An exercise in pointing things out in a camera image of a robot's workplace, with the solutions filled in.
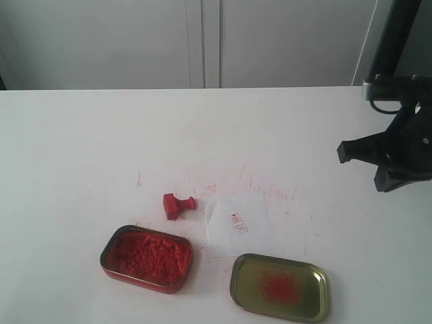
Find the red ink pad tin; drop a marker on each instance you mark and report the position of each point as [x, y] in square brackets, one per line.
[148, 258]

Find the white paper sheet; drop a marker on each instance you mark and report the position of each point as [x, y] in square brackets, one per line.
[238, 224]

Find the gold tin lid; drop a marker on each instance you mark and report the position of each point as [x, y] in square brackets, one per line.
[280, 288]

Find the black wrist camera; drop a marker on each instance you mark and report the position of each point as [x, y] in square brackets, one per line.
[390, 88]

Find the red stamp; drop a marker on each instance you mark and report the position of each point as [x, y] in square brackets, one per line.
[174, 207]

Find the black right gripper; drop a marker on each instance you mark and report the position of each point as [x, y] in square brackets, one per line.
[402, 153]

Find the grey cabinet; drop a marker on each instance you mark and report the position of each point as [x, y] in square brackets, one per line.
[63, 45]

